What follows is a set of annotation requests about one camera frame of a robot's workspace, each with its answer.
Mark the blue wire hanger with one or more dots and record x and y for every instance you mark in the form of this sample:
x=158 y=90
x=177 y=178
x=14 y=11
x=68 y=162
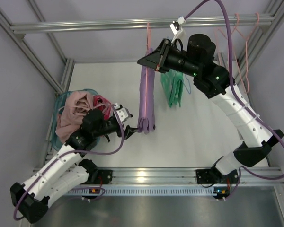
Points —
x=188 y=85

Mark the aluminium frame post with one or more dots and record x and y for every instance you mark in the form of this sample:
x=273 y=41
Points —
x=22 y=44
x=266 y=60

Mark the green tie-dye trousers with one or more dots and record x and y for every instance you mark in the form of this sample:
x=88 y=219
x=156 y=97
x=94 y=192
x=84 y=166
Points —
x=172 y=84

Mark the pink camouflage trousers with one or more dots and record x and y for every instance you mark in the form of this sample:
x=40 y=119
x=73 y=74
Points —
x=105 y=106

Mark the teal plastic laundry basket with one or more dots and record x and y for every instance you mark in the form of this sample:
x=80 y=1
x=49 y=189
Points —
x=60 y=101

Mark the pink wire hanger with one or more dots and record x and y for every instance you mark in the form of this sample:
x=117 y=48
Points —
x=148 y=43

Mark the pale pink garment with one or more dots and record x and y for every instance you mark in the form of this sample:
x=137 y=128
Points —
x=75 y=108

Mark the purple trousers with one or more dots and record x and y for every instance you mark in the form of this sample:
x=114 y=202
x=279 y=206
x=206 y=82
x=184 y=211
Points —
x=146 y=118

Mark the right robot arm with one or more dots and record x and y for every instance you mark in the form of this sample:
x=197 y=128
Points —
x=217 y=85

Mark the aluminium hanging rail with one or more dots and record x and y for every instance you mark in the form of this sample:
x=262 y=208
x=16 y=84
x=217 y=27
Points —
x=127 y=24

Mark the aluminium front rail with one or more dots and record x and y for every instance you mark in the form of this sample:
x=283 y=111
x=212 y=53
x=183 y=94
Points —
x=182 y=176

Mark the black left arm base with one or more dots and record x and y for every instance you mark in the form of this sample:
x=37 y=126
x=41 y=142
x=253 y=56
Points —
x=101 y=176

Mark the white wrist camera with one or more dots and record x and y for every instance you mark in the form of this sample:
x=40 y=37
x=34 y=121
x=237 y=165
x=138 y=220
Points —
x=122 y=112
x=177 y=29

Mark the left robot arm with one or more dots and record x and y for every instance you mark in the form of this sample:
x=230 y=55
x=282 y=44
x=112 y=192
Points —
x=69 y=167

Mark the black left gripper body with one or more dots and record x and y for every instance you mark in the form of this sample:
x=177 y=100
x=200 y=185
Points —
x=120 y=128

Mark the right aluminium frame post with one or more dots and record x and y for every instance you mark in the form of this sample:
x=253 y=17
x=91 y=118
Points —
x=266 y=60

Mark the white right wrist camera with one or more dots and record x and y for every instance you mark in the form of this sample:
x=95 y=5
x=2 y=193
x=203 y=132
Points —
x=177 y=29

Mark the perforated grey cable tray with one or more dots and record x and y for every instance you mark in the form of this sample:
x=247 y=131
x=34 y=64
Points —
x=190 y=190

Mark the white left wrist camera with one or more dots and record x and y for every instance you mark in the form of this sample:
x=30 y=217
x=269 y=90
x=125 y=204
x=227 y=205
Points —
x=122 y=112

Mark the left aluminium frame post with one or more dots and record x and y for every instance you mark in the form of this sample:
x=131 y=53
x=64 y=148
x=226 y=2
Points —
x=22 y=44

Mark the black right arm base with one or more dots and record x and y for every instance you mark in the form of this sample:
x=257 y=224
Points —
x=208 y=176

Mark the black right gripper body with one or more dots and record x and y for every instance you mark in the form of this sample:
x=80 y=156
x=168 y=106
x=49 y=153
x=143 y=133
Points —
x=164 y=56

